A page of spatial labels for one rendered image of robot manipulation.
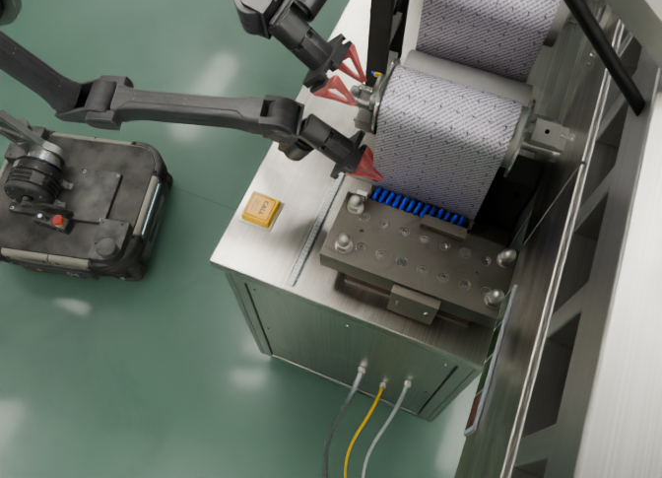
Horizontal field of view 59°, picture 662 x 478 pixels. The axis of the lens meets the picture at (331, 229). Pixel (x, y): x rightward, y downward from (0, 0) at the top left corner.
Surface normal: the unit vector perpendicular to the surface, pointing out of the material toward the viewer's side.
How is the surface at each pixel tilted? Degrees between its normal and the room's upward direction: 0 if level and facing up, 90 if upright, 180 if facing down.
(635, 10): 90
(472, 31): 92
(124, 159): 0
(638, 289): 0
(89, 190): 0
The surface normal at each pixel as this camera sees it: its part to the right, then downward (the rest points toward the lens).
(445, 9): -0.38, 0.84
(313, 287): 0.00, -0.44
